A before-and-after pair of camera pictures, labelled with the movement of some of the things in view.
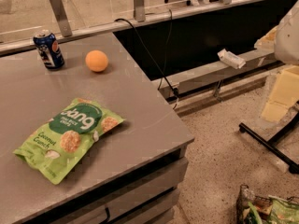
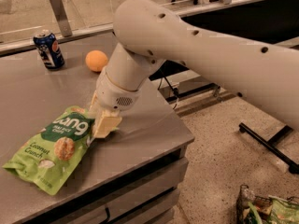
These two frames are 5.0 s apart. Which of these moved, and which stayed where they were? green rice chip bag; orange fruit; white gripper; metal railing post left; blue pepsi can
Moved: green rice chip bag; white gripper
Stayed: orange fruit; blue pepsi can; metal railing post left
